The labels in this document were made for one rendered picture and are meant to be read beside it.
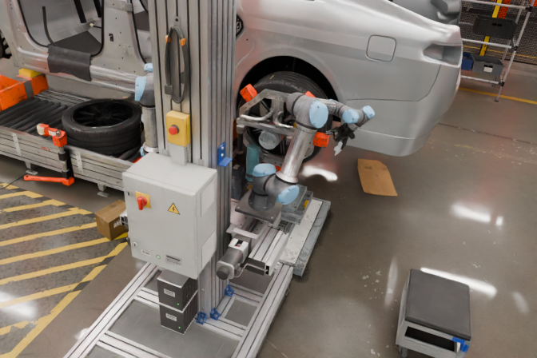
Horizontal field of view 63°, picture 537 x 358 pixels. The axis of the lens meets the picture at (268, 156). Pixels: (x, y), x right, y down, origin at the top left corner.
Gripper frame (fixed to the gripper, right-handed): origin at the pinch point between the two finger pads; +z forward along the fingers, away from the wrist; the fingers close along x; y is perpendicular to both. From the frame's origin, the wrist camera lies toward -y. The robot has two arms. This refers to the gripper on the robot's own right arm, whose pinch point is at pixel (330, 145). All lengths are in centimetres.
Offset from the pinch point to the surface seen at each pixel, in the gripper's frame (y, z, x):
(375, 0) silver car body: -21, -61, -67
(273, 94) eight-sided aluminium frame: 11, 16, -49
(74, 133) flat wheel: 84, 163, -112
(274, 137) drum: 11.4, 29.3, -23.9
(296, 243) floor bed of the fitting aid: -26, 80, 32
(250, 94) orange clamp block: 19, 28, -57
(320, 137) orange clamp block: -14.4, 14.3, -15.6
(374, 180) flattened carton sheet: -142, 69, -12
